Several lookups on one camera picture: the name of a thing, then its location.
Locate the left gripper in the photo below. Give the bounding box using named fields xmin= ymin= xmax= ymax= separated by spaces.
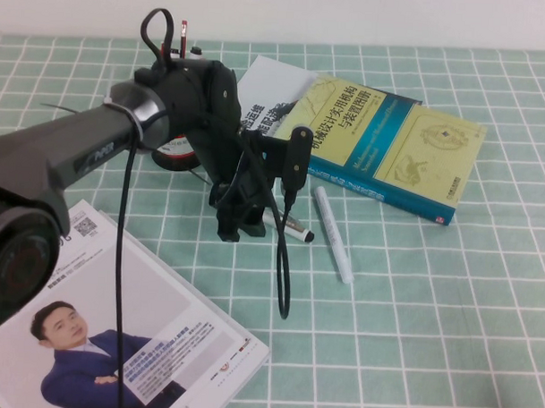
xmin=207 ymin=157 xmax=279 ymax=246

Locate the white pen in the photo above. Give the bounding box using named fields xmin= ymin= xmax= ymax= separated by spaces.
xmin=309 ymin=186 xmax=359 ymax=285

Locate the black mesh pen holder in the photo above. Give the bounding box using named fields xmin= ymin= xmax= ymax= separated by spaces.
xmin=150 ymin=130 xmax=205 ymax=173

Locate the magazine with man cover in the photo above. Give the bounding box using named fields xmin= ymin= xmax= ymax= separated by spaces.
xmin=0 ymin=197 xmax=274 ymax=408

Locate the white magazine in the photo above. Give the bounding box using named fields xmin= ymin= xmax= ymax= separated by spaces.
xmin=89 ymin=209 xmax=277 ymax=408

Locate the white booklet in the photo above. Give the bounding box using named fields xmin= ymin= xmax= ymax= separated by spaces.
xmin=234 ymin=55 xmax=319 ymax=140

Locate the white zip tie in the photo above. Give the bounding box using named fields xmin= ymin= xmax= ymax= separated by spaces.
xmin=38 ymin=82 xmax=147 ymax=142

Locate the yellow teal hardcover book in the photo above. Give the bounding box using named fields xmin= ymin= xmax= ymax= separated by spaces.
xmin=269 ymin=73 xmax=489 ymax=228

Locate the red black pencil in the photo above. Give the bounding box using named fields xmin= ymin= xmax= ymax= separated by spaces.
xmin=179 ymin=19 xmax=190 ymax=62

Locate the green checked tablecloth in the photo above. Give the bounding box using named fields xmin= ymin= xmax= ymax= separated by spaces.
xmin=0 ymin=32 xmax=545 ymax=408

